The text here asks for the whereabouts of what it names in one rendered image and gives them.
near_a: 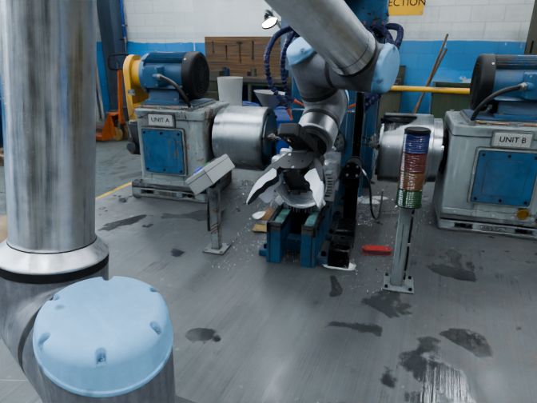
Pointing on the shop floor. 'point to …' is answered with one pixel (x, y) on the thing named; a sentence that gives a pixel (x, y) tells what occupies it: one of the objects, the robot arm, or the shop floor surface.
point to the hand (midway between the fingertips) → (279, 204)
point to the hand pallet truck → (113, 129)
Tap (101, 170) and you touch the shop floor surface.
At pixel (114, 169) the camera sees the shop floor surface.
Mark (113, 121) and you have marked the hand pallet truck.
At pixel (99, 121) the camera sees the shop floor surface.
